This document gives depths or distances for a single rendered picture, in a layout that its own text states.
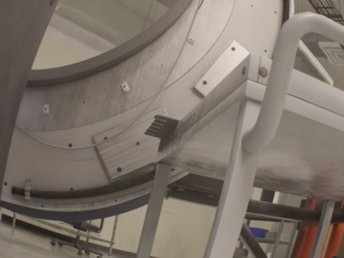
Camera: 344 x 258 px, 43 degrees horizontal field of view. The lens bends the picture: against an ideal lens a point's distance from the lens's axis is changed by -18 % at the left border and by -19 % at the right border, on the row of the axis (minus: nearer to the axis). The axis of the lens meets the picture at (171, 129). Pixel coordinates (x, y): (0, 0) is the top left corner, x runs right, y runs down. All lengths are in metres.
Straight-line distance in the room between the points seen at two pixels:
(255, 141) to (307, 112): 0.09
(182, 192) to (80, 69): 0.46
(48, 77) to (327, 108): 0.72
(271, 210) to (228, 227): 0.96
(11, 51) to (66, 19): 7.38
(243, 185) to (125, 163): 0.64
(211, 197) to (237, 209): 0.90
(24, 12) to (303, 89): 0.31
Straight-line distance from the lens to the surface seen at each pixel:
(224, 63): 1.20
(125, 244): 8.80
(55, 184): 1.11
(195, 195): 1.37
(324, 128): 0.54
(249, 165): 0.49
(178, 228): 9.79
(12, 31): 0.38
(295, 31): 0.44
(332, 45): 6.34
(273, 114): 0.44
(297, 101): 0.52
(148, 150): 1.11
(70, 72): 1.10
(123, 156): 1.11
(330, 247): 1.53
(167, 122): 0.87
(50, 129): 1.12
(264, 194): 1.44
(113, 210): 1.55
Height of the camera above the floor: 0.49
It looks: 13 degrees up
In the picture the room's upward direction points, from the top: 13 degrees clockwise
